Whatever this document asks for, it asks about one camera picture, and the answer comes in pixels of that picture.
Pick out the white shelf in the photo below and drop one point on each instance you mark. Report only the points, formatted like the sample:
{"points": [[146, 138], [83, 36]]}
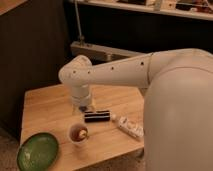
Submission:
{"points": [[147, 9]]}

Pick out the green plate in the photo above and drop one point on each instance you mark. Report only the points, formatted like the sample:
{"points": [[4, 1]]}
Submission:
{"points": [[38, 152]]}

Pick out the metal pole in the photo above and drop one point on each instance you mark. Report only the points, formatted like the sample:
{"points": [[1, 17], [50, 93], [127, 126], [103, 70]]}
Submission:
{"points": [[81, 37]]}

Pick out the white paper cup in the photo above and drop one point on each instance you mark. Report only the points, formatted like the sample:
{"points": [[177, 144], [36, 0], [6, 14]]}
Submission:
{"points": [[78, 134]]}

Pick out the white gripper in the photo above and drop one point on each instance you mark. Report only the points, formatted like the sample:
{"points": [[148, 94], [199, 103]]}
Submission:
{"points": [[81, 96]]}

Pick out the grey metal rail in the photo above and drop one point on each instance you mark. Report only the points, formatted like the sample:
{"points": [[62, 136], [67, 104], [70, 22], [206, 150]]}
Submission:
{"points": [[101, 53]]}

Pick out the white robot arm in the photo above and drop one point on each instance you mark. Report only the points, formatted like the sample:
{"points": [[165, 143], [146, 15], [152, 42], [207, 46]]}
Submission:
{"points": [[177, 86]]}

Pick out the blue cloth object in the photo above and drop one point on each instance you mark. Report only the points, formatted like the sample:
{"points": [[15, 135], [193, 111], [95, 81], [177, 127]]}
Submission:
{"points": [[83, 108]]}

